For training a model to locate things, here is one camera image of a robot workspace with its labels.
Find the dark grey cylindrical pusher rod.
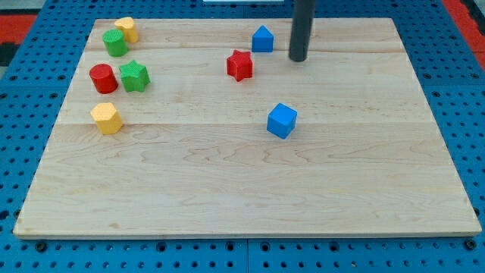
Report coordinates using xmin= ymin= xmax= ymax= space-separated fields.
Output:
xmin=289 ymin=0 xmax=317 ymax=62

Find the red star block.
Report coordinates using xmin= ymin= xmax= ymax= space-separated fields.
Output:
xmin=227 ymin=49 xmax=253 ymax=82

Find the wooden board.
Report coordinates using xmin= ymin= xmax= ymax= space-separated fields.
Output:
xmin=14 ymin=17 xmax=482 ymax=240

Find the green star block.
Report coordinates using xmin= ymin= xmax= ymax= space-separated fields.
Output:
xmin=119 ymin=60 xmax=151 ymax=93

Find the blue house-shaped block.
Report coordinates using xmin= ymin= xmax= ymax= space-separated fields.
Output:
xmin=252 ymin=25 xmax=274 ymax=52

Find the blue cube block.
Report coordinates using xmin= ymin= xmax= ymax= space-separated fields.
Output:
xmin=267 ymin=103 xmax=298 ymax=139

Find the yellow rounded block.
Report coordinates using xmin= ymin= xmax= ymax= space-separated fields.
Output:
xmin=114 ymin=17 xmax=139 ymax=43

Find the green cylinder block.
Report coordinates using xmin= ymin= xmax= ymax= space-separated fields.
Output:
xmin=102 ymin=29 xmax=128 ymax=57

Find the red cylinder block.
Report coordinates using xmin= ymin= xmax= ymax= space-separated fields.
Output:
xmin=89 ymin=64 xmax=118 ymax=94

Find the yellow hexagon block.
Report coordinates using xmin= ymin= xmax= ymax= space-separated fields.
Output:
xmin=90 ymin=102 xmax=124 ymax=135

